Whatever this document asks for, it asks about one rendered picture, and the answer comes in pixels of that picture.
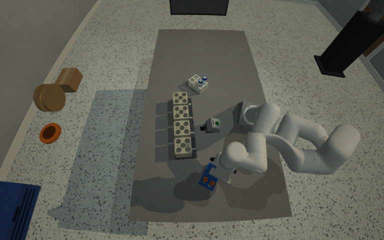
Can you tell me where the blue tube rack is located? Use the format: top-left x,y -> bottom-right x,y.
198,162 -> 218,191

